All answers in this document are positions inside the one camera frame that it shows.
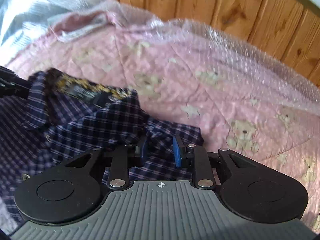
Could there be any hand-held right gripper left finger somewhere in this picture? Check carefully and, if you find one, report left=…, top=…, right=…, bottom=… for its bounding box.
left=60, top=136, right=148, bottom=189

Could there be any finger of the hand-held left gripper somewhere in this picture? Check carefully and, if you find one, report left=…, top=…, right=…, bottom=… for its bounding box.
left=0, top=66, right=30, bottom=99

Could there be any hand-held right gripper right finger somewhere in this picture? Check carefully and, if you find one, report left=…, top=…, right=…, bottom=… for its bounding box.
left=173, top=135, right=258, bottom=190

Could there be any blue plaid shirt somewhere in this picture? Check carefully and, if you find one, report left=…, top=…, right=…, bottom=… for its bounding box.
left=0, top=67, right=208, bottom=230

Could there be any pink bear print quilt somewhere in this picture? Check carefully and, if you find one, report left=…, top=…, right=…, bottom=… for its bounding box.
left=5, top=7, right=320, bottom=233

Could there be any clear bubble wrap sheet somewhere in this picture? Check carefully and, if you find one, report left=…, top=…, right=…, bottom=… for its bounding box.
left=0, top=0, right=320, bottom=115

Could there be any wooden headboard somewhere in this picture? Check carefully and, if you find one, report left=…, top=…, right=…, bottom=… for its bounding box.
left=54, top=0, right=320, bottom=87

